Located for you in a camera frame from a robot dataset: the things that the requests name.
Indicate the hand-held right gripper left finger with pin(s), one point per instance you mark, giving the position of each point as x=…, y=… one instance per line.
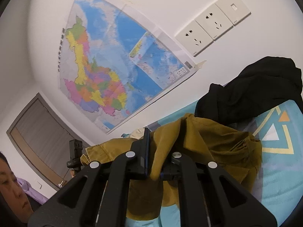
x=142, y=157

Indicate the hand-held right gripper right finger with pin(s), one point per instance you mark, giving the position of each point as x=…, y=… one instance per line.
x=171, y=170

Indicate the olive green garment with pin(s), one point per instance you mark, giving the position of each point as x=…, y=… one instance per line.
x=201, y=134

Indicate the cream cloth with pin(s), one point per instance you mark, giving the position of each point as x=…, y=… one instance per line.
x=137, y=133

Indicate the grey door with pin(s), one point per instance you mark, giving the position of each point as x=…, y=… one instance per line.
x=42, y=134

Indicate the person's purple clothing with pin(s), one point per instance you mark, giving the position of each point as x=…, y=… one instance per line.
x=33, y=191

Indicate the teal patterned bed sheet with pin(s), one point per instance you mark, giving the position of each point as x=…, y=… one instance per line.
x=279, y=170

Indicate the clear tape strip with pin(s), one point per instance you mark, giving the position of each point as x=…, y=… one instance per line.
x=200, y=64

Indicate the black garment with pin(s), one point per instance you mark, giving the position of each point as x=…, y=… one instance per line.
x=248, y=92

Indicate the small white light switch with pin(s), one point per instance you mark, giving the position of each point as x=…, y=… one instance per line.
x=38, y=185

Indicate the colourful wall map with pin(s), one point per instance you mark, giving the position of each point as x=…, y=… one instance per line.
x=106, y=63

